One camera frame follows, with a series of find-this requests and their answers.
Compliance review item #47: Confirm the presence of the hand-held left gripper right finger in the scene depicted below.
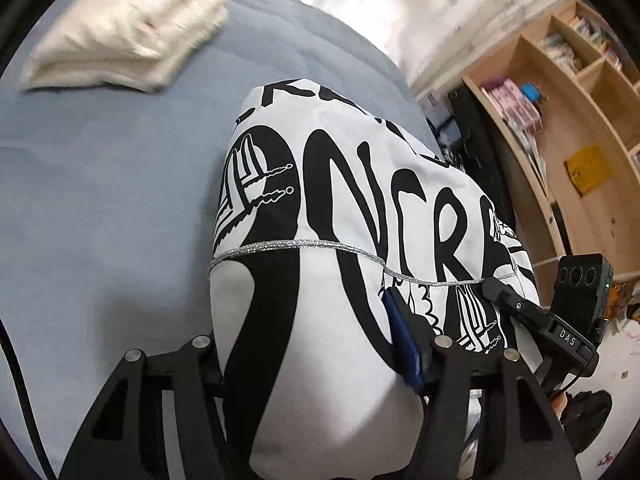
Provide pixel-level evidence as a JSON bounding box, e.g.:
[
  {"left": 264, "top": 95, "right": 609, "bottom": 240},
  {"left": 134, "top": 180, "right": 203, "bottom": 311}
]
[{"left": 380, "top": 287, "right": 583, "bottom": 480}]

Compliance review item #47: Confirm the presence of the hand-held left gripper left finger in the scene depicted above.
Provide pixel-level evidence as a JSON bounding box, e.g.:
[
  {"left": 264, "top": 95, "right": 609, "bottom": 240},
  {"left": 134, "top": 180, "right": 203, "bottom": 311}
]
[{"left": 57, "top": 332, "right": 231, "bottom": 480}]

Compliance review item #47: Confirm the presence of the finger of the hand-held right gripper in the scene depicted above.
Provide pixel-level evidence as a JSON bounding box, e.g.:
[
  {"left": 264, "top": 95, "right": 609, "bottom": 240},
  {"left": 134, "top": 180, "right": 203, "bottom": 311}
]
[{"left": 481, "top": 276, "right": 549, "bottom": 329}]

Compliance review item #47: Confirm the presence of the black and white printed jacket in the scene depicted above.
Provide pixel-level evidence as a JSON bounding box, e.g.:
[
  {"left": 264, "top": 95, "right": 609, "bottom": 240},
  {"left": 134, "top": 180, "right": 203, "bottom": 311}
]
[{"left": 207, "top": 79, "right": 543, "bottom": 480}]

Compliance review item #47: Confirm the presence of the black bag on floor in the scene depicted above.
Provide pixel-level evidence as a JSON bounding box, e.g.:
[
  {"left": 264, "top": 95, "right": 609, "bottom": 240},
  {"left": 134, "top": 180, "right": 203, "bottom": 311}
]
[{"left": 555, "top": 390, "right": 614, "bottom": 457}]

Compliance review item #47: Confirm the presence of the yellow cloth on shelf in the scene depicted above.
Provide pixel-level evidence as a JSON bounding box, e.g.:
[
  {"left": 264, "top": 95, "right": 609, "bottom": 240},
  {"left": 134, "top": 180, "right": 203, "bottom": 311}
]
[{"left": 565, "top": 145, "right": 615, "bottom": 197}]

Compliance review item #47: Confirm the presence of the pink drawer organizer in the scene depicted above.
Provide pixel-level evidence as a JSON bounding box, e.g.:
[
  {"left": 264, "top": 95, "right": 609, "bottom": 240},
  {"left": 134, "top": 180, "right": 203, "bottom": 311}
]
[{"left": 480, "top": 77, "right": 543, "bottom": 133}]

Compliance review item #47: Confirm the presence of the wooden shelf unit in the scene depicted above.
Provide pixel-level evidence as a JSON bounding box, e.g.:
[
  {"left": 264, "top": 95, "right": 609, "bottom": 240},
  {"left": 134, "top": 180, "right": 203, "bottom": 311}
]
[{"left": 460, "top": 0, "right": 640, "bottom": 286}]

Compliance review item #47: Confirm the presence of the row of small books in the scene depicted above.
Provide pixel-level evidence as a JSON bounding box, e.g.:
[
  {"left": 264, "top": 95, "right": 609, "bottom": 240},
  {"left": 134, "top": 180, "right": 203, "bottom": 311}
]
[{"left": 539, "top": 14, "right": 627, "bottom": 73}]

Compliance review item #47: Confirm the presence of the white sheer curtain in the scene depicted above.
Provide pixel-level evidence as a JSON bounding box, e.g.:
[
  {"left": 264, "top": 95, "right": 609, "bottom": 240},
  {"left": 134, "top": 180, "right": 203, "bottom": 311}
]
[{"left": 210, "top": 0, "right": 586, "bottom": 91}]

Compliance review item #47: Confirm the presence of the cream puffer jacket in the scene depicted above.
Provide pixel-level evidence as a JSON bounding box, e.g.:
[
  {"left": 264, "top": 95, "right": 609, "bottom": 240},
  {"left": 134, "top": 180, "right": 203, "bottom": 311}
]
[{"left": 20, "top": 0, "right": 236, "bottom": 95}]

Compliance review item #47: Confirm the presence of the black cable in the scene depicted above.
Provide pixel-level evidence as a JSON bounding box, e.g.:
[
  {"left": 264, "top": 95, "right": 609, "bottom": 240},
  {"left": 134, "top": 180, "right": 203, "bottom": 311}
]
[{"left": 0, "top": 317, "right": 56, "bottom": 480}]

